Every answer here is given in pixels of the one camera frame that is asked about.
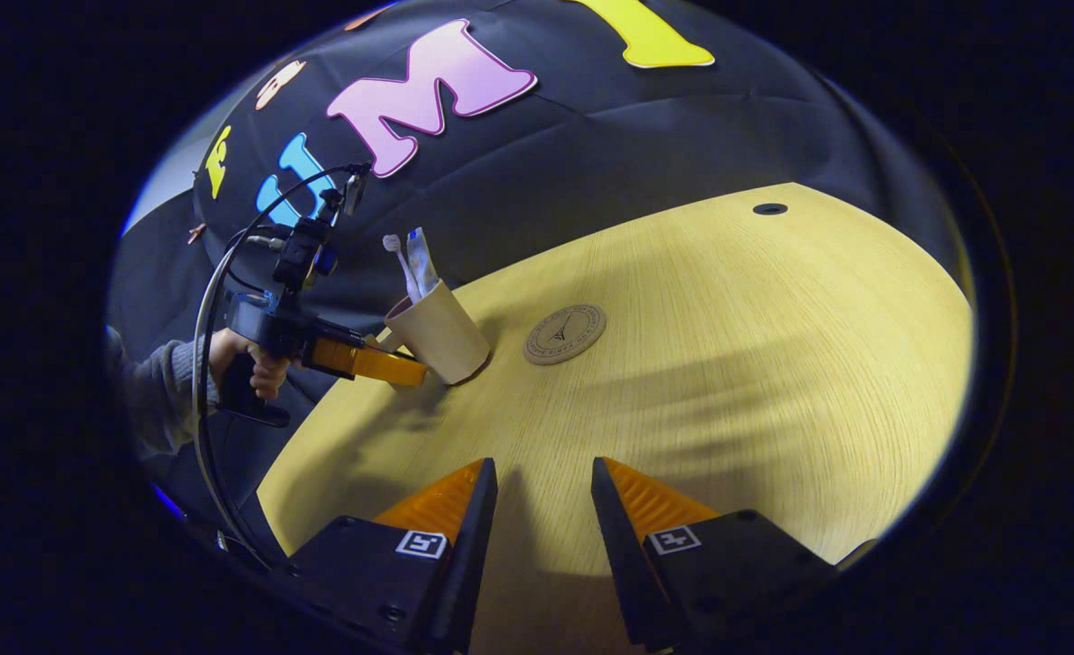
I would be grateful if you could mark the black backdrop cloth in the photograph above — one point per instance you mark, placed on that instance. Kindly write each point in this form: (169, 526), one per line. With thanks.
(609, 155)

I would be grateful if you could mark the round cork coaster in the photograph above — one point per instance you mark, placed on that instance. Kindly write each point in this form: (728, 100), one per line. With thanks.
(565, 335)

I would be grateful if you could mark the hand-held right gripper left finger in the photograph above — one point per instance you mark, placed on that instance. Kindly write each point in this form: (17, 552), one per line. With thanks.
(473, 564)

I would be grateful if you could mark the white toothbrush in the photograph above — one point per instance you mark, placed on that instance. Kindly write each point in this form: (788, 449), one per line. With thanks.
(405, 268)

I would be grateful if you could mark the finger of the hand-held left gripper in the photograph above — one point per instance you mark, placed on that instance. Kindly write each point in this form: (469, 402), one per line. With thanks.
(373, 364)

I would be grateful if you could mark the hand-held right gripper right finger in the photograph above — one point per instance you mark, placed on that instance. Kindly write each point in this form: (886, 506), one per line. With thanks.
(623, 564)

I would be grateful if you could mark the white toothpaste tube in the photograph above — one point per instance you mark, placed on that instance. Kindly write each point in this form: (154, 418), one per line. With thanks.
(421, 259)

